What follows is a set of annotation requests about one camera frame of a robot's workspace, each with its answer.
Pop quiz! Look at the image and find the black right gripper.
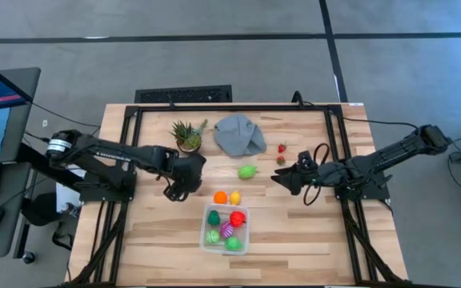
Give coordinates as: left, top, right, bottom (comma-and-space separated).
271, 150, 331, 196

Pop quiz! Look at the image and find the purple striped toy vegetable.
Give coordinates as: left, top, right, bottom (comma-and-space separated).
219, 220, 235, 240

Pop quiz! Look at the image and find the bright green toy fruit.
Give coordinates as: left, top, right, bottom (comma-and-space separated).
224, 235, 243, 252

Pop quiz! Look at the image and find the potted succulent plant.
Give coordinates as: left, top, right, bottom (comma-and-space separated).
170, 118, 210, 155

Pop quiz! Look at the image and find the light green stemmed toy fruit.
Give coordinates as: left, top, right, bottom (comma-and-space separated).
237, 165, 260, 180

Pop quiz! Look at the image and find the crumpled grey cloth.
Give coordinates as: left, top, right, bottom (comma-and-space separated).
213, 114, 267, 158

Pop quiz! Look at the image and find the black floor grate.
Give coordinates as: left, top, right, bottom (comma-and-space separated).
134, 84, 234, 104

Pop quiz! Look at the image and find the clear plastic container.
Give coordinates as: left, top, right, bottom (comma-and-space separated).
199, 202, 251, 257

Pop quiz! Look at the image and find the white paper sheet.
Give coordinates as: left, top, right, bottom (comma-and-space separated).
56, 186, 82, 214

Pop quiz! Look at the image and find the grey desk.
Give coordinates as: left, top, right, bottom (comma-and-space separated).
0, 66, 42, 260

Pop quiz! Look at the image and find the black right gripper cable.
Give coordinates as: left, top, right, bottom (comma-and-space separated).
302, 142, 331, 207

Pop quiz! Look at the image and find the black metal table frame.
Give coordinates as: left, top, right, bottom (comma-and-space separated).
68, 102, 411, 288

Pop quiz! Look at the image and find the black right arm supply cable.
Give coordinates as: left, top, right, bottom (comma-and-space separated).
292, 90, 422, 133

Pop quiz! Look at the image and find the black floor cable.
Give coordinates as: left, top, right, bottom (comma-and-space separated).
32, 102, 102, 129

